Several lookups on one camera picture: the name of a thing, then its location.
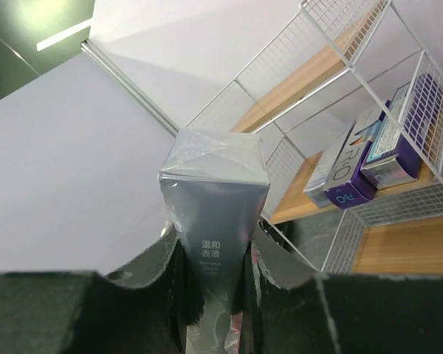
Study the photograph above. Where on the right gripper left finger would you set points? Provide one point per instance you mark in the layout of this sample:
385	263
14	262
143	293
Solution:
135	309

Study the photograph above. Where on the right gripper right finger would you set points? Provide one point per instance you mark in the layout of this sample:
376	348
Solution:
291	308

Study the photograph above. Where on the purple RiO toothpaste box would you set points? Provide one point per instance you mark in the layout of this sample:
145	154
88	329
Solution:
337	177

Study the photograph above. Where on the slim silver toothpaste box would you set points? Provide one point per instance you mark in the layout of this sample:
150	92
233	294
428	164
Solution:
214	185

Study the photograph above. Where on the left aluminium frame post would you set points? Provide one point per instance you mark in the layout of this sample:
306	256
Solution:
99	57

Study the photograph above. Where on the white wire wooden shelf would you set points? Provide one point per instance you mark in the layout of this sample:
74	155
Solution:
331	62

